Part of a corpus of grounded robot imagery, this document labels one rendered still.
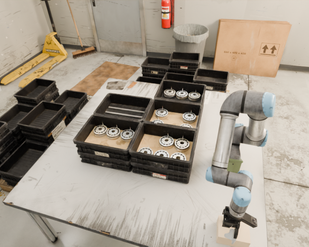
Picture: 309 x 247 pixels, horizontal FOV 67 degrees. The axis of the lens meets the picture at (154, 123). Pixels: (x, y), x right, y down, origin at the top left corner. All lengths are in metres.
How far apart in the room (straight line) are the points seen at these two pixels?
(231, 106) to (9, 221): 2.20
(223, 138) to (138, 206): 0.68
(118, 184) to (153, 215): 0.32
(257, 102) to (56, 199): 1.31
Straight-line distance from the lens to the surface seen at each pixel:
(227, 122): 1.20
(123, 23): 4.72
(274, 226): 2.42
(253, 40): 4.22
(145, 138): 1.70
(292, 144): 3.15
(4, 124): 2.67
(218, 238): 1.40
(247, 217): 1.31
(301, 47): 4.56
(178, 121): 1.83
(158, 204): 1.52
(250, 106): 1.19
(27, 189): 1.82
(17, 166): 2.65
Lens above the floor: 2.02
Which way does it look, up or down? 41 degrees down
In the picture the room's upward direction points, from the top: 3 degrees counter-clockwise
